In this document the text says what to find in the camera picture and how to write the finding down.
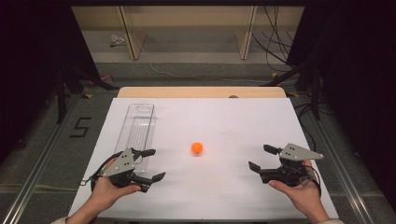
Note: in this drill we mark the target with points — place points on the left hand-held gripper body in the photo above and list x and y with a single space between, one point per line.
122 164

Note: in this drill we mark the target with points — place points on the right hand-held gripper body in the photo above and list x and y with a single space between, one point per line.
295 169

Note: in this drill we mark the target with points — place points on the clear plastic tray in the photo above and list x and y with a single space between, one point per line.
137 130

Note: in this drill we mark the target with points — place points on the orange ball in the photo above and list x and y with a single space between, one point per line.
196 148

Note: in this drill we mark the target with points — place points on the person's right hand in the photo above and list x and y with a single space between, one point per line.
303 197

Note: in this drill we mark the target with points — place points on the person's left hand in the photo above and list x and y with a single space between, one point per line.
104 194

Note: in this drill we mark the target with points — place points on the white sheet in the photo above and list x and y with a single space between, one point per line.
211 186

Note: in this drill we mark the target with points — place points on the yellow tape marker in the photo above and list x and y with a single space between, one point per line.
274 75
88 95
292 94

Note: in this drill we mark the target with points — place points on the black metal stand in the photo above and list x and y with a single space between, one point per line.
67 84
311 81

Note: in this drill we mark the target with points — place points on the wooden table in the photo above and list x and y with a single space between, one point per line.
199 92

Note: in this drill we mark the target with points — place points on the pink object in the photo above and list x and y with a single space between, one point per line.
104 79

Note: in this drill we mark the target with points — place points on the light wooden shelf unit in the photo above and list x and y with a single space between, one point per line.
134 40

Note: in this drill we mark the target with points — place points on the crumpled grey wrapper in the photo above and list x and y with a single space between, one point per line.
116 40

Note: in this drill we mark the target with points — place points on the metal floor rail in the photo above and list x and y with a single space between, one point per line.
345 174
37 174

